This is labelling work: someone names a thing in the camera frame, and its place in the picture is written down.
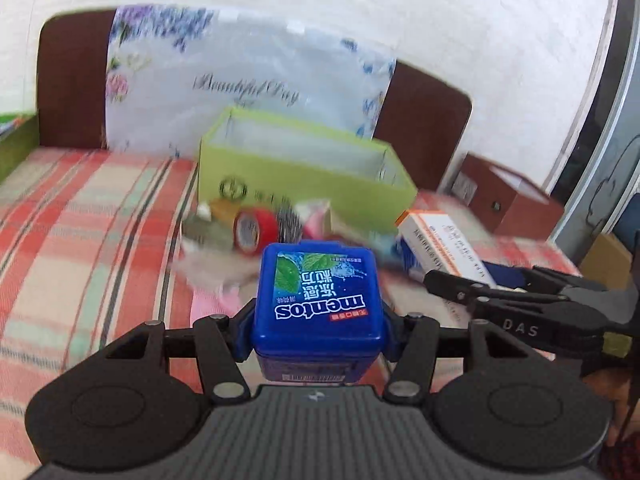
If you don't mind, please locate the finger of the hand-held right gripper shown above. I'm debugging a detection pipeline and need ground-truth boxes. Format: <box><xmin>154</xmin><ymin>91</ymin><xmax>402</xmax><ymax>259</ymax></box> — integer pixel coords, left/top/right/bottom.
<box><xmin>424</xmin><ymin>269</ymin><xmax>609</xmax><ymax>357</ymax></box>
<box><xmin>487</xmin><ymin>261</ymin><xmax>608</xmax><ymax>298</ymax></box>

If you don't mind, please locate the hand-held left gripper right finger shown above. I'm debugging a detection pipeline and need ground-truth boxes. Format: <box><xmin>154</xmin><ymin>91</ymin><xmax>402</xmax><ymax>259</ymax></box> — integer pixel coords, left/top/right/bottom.
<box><xmin>380</xmin><ymin>305</ymin><xmax>506</xmax><ymax>403</ymax></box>

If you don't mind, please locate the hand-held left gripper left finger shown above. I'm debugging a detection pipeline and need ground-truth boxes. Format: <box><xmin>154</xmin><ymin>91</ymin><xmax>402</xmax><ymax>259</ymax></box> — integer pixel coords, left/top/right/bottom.
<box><xmin>102</xmin><ymin>300</ymin><xmax>258</xmax><ymax>406</ymax></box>

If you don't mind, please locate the blue mint tin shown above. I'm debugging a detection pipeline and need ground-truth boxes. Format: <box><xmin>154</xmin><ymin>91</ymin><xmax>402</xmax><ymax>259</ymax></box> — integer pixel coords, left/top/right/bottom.
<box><xmin>251</xmin><ymin>241</ymin><xmax>392</xmax><ymax>387</ymax></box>

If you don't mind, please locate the olive gold box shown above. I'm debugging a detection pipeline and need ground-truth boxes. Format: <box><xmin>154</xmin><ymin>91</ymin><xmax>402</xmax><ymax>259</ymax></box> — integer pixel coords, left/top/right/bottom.
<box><xmin>181</xmin><ymin>217</ymin><xmax>237</xmax><ymax>252</ymax></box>

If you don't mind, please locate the steel wool scrubber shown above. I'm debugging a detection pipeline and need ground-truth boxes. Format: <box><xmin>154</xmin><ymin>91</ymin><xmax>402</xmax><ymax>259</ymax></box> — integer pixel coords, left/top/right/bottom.
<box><xmin>272</xmin><ymin>202</ymin><xmax>307</xmax><ymax>246</ymax></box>

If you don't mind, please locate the pink white sock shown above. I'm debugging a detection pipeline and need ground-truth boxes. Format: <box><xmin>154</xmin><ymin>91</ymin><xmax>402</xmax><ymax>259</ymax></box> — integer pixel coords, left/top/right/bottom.
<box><xmin>172</xmin><ymin>246</ymin><xmax>261</xmax><ymax>291</ymax></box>
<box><xmin>299</xmin><ymin>199</ymin><xmax>335</xmax><ymax>242</ymax></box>
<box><xmin>190</xmin><ymin>280</ymin><xmax>251</xmax><ymax>323</ymax></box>

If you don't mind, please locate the green cardboard box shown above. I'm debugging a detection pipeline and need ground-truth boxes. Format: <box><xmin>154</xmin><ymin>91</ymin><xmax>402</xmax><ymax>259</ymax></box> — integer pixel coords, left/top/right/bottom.
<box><xmin>196</xmin><ymin>106</ymin><xmax>420</xmax><ymax>233</ymax></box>

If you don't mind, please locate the brown cardboard box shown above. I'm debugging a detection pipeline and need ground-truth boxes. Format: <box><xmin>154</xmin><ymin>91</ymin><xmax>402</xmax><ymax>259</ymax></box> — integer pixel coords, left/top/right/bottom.
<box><xmin>450</xmin><ymin>152</ymin><xmax>566</xmax><ymax>248</ymax></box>

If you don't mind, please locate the white orange medicine box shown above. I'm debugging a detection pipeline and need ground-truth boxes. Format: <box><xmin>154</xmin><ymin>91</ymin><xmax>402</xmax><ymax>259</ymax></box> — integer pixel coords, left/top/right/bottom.
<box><xmin>395</xmin><ymin>208</ymin><xmax>501</xmax><ymax>291</ymax></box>

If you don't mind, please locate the tan cardboard box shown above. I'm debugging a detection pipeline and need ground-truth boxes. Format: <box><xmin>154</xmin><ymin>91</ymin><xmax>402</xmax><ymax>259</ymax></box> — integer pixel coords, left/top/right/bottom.
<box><xmin>581</xmin><ymin>232</ymin><xmax>634</xmax><ymax>287</ymax></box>

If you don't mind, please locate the red tape roll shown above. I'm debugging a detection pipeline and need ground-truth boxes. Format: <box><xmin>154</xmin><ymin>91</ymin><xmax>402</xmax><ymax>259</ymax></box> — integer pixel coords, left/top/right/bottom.
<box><xmin>232</xmin><ymin>207</ymin><xmax>278</xmax><ymax>253</ymax></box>

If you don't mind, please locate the small gold box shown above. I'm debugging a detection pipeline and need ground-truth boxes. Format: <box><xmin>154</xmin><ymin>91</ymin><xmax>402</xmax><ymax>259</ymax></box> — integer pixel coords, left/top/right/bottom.
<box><xmin>209</xmin><ymin>198</ymin><xmax>246</xmax><ymax>222</ymax></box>

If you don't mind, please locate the plaid blanket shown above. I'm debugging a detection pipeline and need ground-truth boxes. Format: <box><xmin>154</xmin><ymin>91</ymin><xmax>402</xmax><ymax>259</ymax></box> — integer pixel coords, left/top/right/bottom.
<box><xmin>0</xmin><ymin>147</ymin><xmax>601</xmax><ymax>480</ymax></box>

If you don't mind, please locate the floral plastic bag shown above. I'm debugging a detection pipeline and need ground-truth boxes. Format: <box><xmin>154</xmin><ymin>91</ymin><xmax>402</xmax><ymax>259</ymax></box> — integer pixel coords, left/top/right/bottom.
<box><xmin>102</xmin><ymin>4</ymin><xmax>398</xmax><ymax>153</ymax></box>

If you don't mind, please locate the long green cardboard tray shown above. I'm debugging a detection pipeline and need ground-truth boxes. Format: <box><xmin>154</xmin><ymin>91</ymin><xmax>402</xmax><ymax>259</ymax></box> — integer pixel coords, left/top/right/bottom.
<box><xmin>0</xmin><ymin>112</ymin><xmax>41</xmax><ymax>183</ymax></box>

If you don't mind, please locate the brown wooden headboard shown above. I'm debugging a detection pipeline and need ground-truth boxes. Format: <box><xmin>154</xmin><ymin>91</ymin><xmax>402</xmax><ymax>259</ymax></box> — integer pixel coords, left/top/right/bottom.
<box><xmin>37</xmin><ymin>8</ymin><xmax>473</xmax><ymax>193</ymax></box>

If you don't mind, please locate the grey metal door frame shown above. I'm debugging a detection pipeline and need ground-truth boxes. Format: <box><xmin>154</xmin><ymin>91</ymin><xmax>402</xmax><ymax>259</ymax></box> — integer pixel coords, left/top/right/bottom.
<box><xmin>542</xmin><ymin>0</ymin><xmax>640</xmax><ymax>266</ymax></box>

